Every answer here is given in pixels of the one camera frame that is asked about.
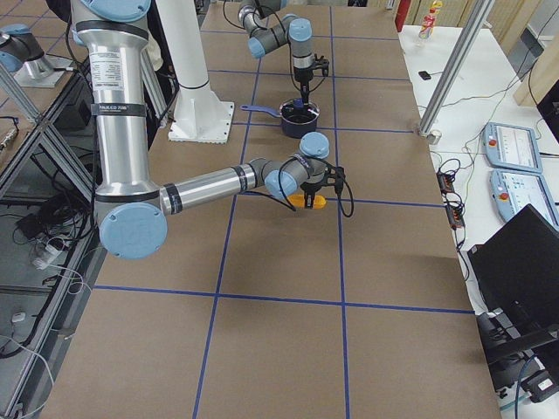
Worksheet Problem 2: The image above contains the upper teach pendant tablet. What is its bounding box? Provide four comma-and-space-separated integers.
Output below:
481, 122, 542, 174

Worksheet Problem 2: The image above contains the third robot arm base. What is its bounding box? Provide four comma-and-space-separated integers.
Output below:
1, 24, 71, 88

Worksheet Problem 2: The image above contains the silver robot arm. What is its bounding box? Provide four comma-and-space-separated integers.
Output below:
71, 1, 349, 259
238, 1, 329, 105

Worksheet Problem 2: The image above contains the lower teach pendant tablet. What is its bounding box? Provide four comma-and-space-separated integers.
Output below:
489, 169, 558, 229

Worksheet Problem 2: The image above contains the white camera stand column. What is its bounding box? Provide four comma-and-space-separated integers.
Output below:
155, 0, 234, 144

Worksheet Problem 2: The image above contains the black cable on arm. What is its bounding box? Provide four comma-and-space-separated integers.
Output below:
244, 159, 355, 218

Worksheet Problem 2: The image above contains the red patterned plastic bottle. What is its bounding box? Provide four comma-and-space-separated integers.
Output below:
416, 0, 443, 47

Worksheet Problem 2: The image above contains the blue saucepan with handle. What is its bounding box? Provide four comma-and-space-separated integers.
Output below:
241, 98, 320, 139

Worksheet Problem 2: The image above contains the black laptop on stand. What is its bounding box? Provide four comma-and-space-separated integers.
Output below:
467, 204, 558, 377

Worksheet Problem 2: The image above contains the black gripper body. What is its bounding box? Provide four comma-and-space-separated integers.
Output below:
292, 54, 329, 87
300, 163, 346, 195

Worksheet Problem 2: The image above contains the aluminium frame post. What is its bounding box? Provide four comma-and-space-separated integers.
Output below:
418, 0, 495, 145

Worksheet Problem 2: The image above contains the teach pendant tablet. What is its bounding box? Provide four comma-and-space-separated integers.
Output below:
489, 169, 558, 229
481, 122, 542, 174

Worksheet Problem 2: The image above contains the yellow corn cob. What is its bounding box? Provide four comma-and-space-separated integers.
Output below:
287, 194, 327, 210

